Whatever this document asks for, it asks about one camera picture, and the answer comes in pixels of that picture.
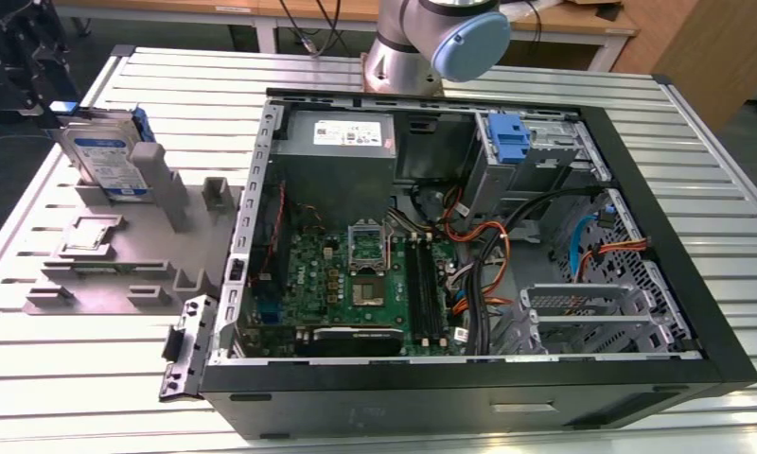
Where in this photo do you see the hard disk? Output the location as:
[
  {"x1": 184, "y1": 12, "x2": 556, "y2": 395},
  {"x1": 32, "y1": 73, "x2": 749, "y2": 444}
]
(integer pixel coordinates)
[{"x1": 48, "y1": 100, "x2": 157, "y2": 202}]

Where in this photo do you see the metal disk bay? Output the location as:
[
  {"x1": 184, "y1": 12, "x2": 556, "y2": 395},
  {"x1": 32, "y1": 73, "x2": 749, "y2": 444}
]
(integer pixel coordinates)
[{"x1": 517, "y1": 282, "x2": 680, "y2": 356}]

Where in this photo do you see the silver CPU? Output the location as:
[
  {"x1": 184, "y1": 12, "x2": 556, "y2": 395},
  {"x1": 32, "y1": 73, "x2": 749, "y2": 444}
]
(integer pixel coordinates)
[{"x1": 64, "y1": 219, "x2": 113, "y2": 252}]

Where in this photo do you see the grey parts rack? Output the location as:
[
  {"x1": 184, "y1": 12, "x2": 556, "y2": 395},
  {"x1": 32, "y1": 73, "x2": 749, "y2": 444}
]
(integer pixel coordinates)
[{"x1": 22, "y1": 141, "x2": 247, "y2": 317}]

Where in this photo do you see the green RAM stick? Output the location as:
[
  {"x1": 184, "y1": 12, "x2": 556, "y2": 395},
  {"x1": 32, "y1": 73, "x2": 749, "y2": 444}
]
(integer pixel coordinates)
[{"x1": 68, "y1": 261, "x2": 137, "y2": 276}]

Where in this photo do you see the grey power supply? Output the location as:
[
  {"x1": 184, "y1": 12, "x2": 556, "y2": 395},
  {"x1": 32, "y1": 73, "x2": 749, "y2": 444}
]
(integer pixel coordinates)
[{"x1": 269, "y1": 111, "x2": 399, "y2": 228}]

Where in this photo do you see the green motherboard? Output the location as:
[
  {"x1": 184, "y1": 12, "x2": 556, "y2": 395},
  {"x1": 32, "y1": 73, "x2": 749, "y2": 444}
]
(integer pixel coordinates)
[{"x1": 239, "y1": 221, "x2": 475, "y2": 358}]

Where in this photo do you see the metal socket cover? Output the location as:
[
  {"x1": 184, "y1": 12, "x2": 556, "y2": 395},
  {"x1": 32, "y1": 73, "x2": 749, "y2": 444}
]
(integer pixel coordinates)
[{"x1": 345, "y1": 221, "x2": 396, "y2": 278}]

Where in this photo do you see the blue VGA port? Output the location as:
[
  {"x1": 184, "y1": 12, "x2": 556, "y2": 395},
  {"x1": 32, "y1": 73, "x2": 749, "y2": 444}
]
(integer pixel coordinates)
[{"x1": 256, "y1": 296, "x2": 284, "y2": 328}]

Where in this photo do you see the CPU socket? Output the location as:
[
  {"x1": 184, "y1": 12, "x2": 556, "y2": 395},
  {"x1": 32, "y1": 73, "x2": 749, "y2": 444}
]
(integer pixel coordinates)
[{"x1": 351, "y1": 276, "x2": 392, "y2": 308}]

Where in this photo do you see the black RAM slot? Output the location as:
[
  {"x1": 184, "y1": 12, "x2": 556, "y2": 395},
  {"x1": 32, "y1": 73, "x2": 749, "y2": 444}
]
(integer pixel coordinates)
[
  {"x1": 419, "y1": 231, "x2": 451, "y2": 350},
  {"x1": 403, "y1": 231, "x2": 432, "y2": 349}
]

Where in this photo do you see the blue drive latch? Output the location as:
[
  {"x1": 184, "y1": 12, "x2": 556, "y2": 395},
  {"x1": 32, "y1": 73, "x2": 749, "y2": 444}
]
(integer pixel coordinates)
[{"x1": 487, "y1": 113, "x2": 532, "y2": 166}]

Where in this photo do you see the black graphics card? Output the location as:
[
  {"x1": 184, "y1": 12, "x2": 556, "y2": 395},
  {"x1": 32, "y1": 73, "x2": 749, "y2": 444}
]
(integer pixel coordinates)
[{"x1": 293, "y1": 324, "x2": 407, "y2": 358}]

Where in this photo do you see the metal optical drive cage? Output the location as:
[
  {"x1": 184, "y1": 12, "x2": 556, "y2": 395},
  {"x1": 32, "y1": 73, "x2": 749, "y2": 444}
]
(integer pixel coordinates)
[{"x1": 464, "y1": 111, "x2": 611, "y2": 223}]

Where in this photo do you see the black open PC case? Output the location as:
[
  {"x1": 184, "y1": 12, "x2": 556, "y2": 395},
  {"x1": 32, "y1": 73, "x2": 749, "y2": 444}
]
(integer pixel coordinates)
[{"x1": 199, "y1": 86, "x2": 757, "y2": 439}]

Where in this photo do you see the brown wooden cabinet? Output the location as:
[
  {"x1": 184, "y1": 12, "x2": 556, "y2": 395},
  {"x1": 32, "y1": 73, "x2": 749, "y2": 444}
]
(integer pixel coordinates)
[{"x1": 617, "y1": 0, "x2": 757, "y2": 136}]

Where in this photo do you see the wooden desk with white frame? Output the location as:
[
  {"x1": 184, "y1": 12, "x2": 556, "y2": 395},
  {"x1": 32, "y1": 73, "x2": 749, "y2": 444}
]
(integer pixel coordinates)
[
  {"x1": 257, "y1": 0, "x2": 643, "y2": 72},
  {"x1": 53, "y1": 0, "x2": 279, "y2": 54}
]

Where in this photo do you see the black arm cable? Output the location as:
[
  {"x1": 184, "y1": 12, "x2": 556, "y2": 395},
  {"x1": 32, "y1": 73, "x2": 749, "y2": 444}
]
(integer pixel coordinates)
[{"x1": 279, "y1": 0, "x2": 349, "y2": 59}]

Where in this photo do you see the grey card retainer bracket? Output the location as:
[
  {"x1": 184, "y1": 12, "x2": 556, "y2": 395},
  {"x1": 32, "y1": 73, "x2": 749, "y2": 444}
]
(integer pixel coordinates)
[{"x1": 156, "y1": 292, "x2": 221, "y2": 403}]

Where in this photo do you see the orange wire bundle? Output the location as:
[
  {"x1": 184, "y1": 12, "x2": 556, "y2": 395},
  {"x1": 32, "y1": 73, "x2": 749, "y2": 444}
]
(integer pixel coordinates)
[{"x1": 443, "y1": 182, "x2": 513, "y2": 316}]

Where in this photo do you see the black cable bundle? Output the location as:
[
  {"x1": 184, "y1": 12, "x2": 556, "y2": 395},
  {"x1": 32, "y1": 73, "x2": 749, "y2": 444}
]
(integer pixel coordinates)
[{"x1": 464, "y1": 186, "x2": 607, "y2": 356}]

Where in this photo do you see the blue data wire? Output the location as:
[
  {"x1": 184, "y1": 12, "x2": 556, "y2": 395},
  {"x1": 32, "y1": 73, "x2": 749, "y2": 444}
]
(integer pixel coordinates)
[{"x1": 565, "y1": 197, "x2": 619, "y2": 281}]

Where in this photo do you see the orange disk power wire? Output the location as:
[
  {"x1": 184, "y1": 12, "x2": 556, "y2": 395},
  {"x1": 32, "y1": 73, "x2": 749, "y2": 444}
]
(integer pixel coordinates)
[{"x1": 575, "y1": 237, "x2": 651, "y2": 281}]

